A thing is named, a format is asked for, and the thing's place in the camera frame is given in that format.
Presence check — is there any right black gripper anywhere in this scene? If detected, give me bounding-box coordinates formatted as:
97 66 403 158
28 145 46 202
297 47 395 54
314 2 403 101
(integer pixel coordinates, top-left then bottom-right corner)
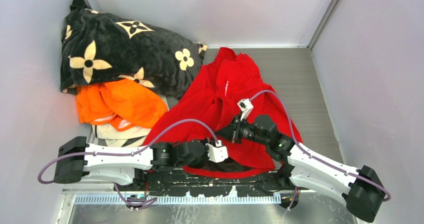
216 113 269 146

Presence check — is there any red zip jacket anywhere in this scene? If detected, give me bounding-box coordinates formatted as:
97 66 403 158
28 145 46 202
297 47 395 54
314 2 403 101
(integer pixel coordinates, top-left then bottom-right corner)
144 47 302 178

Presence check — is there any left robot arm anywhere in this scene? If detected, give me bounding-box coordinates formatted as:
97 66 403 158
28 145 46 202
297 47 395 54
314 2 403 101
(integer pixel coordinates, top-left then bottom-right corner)
53 136 215 191

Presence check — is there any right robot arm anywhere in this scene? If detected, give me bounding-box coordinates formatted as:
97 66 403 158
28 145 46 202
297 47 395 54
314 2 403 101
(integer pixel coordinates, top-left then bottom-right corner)
216 115 386 223

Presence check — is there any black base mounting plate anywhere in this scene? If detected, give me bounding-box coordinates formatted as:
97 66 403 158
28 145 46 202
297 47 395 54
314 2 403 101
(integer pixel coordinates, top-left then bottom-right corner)
117 169 295 198

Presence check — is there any cream cloth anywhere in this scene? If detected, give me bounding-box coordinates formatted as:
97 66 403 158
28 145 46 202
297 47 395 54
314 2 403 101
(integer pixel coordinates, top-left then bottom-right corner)
92 123 152 148

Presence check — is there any orange garment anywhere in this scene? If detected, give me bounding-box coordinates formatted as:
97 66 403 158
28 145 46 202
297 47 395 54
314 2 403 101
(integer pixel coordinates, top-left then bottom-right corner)
75 79 168 132

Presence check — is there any black floral plush blanket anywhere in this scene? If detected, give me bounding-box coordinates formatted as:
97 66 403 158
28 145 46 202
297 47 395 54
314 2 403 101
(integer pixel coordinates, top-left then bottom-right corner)
59 0 208 99

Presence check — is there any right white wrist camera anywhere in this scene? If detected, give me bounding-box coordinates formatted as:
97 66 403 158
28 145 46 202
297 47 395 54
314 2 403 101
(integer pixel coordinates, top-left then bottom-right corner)
237 98 254 120

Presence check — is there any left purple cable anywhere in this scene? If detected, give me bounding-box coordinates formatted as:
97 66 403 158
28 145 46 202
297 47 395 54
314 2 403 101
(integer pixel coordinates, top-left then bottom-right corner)
37 118 222 210

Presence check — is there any purple cable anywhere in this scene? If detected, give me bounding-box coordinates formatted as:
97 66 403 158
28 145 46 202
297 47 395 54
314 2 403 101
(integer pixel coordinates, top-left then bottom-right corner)
37 118 222 210
249 89 392 203

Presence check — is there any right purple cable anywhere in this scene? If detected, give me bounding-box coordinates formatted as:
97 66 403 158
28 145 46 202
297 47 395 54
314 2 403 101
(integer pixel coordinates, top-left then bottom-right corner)
249 89 392 203

